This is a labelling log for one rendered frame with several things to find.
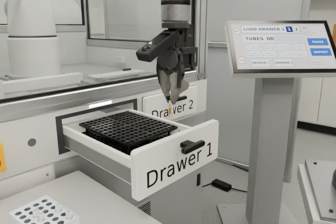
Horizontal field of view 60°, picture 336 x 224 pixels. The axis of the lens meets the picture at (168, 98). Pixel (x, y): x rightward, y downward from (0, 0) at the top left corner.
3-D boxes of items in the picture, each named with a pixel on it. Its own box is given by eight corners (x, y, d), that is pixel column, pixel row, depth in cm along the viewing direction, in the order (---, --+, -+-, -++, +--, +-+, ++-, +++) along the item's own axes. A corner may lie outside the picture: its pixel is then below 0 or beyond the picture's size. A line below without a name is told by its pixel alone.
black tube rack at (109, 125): (177, 147, 82) (177, 126, 81) (128, 169, 70) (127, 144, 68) (127, 129, 97) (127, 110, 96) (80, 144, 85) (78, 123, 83)
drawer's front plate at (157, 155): (217, 157, 80) (219, 119, 78) (137, 202, 60) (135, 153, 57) (212, 156, 81) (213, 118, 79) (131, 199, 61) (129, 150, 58)
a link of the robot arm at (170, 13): (175, 3, 69) (153, 5, 74) (175, 23, 70) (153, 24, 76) (196, 5, 74) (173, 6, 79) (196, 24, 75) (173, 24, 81)
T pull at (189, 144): (205, 145, 68) (205, 140, 68) (184, 155, 63) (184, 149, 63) (193, 141, 71) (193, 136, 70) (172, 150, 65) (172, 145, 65)
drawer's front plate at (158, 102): (196, 111, 124) (197, 86, 121) (146, 128, 103) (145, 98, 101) (193, 110, 125) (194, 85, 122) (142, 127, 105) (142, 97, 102)
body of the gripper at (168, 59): (198, 69, 79) (199, 23, 76) (175, 72, 73) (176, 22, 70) (177, 66, 84) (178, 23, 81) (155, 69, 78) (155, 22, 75)
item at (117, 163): (208, 152, 80) (209, 131, 78) (137, 189, 62) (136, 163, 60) (119, 120, 107) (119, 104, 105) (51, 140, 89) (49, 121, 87)
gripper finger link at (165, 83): (181, 100, 83) (183, 68, 80) (166, 104, 79) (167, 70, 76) (173, 98, 85) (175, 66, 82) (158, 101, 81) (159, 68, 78)
